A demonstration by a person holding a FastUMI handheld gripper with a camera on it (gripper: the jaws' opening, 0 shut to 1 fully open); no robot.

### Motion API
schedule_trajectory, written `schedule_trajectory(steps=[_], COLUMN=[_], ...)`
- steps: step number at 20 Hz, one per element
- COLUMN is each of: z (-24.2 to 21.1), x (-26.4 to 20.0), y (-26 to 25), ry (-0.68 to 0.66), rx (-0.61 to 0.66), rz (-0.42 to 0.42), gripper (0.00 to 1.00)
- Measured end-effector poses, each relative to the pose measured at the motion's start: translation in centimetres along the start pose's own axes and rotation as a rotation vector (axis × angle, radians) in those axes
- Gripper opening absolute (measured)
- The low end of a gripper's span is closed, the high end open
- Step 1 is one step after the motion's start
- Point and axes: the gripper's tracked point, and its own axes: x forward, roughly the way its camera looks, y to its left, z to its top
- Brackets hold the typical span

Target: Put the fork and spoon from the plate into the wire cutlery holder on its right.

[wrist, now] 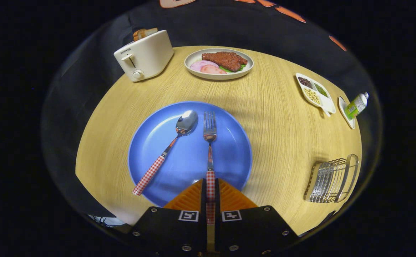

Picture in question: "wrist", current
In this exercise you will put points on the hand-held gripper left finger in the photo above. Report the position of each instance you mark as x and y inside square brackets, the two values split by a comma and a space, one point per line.
[172, 228]

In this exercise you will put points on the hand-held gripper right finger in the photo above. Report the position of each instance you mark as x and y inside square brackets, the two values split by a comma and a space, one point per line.
[250, 228]

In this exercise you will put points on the blue plate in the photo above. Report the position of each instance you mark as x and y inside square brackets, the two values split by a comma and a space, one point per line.
[186, 160]

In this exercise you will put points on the metal cutlery drainer basket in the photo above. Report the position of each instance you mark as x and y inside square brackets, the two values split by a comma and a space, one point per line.
[331, 180]

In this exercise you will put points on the small white saucer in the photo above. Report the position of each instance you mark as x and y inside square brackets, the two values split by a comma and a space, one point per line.
[345, 119]

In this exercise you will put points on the heap of yellow soybeans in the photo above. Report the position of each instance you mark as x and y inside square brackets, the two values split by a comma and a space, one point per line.
[312, 96]

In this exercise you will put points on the white divided dish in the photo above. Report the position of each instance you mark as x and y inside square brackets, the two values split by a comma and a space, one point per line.
[328, 103]

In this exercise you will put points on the heap of green beans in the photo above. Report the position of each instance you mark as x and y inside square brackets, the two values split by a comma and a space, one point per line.
[321, 90]

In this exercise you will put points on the heap of dark red beans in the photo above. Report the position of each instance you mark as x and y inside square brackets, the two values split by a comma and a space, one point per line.
[305, 82]

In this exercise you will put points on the beige food plate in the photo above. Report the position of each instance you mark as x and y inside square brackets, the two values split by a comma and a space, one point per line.
[193, 69]

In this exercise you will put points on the green lettuce leaf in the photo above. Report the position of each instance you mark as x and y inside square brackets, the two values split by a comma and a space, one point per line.
[242, 67]

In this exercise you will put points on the silver bottle green label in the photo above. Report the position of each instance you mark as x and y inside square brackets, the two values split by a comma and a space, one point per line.
[356, 105]

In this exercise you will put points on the salmon pink ham slice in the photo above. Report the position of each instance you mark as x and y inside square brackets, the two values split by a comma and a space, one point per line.
[213, 70]

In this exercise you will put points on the pale pink ham slice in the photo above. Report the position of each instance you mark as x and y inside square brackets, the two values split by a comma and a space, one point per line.
[199, 65]

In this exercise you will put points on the brown meat steak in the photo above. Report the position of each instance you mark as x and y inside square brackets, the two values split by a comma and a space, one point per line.
[226, 59]

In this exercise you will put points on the white toaster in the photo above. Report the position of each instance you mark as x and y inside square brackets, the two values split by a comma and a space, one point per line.
[147, 57]

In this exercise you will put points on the brown toast slice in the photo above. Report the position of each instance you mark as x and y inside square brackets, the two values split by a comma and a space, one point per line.
[151, 31]
[138, 34]

